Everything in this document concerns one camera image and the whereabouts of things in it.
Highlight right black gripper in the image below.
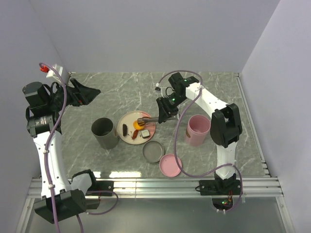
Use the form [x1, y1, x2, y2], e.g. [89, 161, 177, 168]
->
[156, 93, 186, 124]

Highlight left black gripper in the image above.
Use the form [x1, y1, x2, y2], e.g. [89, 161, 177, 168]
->
[47, 78, 100, 112]

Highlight metal tongs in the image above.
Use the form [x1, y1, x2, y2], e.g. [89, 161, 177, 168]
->
[136, 114, 181, 126]

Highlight sushi roll toy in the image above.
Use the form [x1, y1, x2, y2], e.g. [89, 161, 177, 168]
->
[141, 130, 150, 139]

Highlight orange slice toy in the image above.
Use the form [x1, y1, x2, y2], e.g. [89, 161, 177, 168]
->
[133, 120, 145, 131]

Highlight red shrimp toy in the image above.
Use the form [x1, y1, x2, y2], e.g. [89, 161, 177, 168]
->
[132, 130, 139, 140]

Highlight dark sea cucumber toy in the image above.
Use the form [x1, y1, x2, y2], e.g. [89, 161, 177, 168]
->
[122, 124, 128, 137]

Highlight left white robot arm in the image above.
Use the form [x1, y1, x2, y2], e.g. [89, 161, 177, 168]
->
[22, 79, 100, 224]

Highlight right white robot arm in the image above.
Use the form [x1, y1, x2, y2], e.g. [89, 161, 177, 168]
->
[156, 70, 242, 194]

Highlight pink cylindrical container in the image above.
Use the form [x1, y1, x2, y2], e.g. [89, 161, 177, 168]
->
[185, 115, 211, 147]

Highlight grey round lid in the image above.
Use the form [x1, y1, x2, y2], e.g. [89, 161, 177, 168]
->
[142, 141, 165, 163]

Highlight pink and cream plate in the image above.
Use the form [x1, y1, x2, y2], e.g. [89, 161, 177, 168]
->
[117, 110, 156, 145]

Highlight grey cylindrical container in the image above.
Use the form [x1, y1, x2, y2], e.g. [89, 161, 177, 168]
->
[91, 117, 119, 150]

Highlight pink round lid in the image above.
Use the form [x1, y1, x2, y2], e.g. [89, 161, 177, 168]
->
[159, 154, 181, 177]

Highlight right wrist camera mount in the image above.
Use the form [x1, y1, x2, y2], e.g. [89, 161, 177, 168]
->
[155, 83, 170, 98]

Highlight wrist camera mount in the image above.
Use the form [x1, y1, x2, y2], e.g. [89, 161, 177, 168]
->
[155, 83, 170, 98]
[40, 63, 71, 84]

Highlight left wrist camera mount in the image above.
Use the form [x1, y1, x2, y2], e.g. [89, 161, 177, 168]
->
[40, 63, 71, 84]

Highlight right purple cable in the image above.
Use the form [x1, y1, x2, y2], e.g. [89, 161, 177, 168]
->
[156, 70, 244, 214]

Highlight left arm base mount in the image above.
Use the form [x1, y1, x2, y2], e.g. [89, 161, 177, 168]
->
[85, 180, 114, 210]

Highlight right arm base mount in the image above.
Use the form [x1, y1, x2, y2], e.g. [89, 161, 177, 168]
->
[195, 174, 242, 213]

